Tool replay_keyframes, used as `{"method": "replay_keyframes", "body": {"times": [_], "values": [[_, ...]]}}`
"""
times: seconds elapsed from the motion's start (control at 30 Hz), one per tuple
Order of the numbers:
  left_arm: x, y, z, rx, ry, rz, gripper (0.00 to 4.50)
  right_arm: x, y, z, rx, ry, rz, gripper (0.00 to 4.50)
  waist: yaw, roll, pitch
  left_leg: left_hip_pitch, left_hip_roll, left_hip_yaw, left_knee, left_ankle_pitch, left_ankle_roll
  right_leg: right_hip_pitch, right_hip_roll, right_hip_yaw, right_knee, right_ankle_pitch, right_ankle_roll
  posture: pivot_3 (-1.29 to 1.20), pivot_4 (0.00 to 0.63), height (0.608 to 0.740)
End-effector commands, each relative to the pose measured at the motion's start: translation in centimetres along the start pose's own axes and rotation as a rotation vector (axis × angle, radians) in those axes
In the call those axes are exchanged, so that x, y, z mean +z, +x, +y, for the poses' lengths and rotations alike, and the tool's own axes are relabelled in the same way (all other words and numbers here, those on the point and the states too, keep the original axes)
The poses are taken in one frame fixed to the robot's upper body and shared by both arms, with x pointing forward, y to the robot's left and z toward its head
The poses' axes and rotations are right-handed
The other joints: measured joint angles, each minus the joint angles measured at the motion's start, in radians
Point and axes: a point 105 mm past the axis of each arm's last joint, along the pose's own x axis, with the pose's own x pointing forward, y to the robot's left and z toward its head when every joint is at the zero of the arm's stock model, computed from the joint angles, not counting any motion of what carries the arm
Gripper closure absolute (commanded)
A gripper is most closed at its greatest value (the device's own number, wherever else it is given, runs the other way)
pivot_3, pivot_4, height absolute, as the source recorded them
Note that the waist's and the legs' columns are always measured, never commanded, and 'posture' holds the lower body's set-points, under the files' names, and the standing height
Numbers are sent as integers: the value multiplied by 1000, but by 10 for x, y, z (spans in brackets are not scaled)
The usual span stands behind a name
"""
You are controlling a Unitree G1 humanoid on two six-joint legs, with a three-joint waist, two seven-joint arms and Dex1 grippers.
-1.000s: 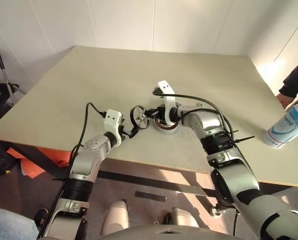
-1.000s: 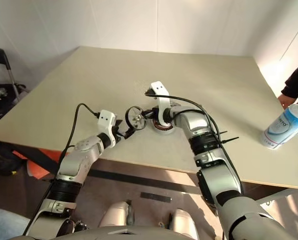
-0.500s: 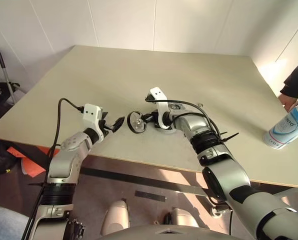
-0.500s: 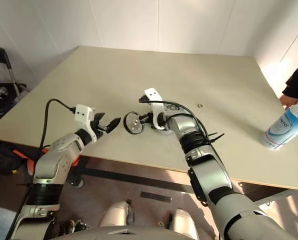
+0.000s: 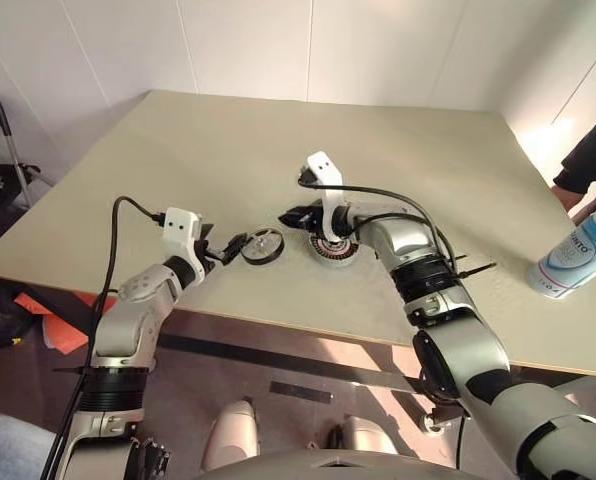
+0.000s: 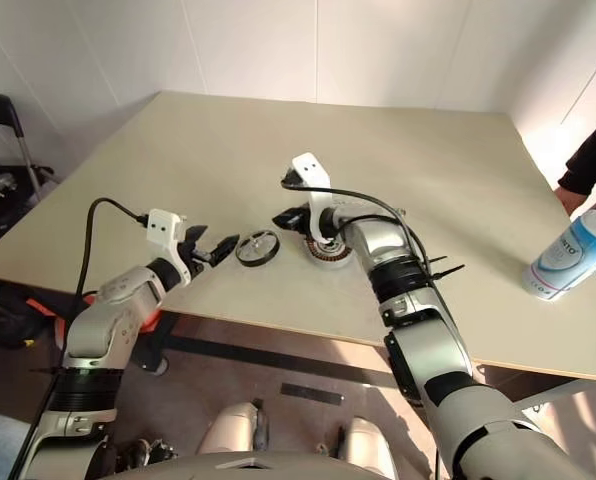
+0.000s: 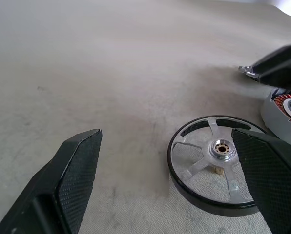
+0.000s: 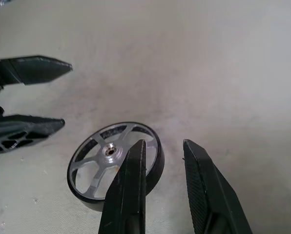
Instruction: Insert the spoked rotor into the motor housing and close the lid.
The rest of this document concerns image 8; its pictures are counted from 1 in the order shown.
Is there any silver spoked rotor black rim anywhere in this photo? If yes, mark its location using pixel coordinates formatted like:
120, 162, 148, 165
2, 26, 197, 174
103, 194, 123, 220
67, 121, 166, 209

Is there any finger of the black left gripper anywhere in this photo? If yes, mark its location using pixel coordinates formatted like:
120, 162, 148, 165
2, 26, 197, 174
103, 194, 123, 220
0, 55, 73, 86
0, 114, 65, 156

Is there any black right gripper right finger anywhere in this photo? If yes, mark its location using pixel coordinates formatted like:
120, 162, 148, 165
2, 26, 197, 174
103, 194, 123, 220
183, 138, 254, 234

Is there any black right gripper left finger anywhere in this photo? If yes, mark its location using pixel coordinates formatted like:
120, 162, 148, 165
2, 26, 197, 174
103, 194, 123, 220
98, 138, 147, 234

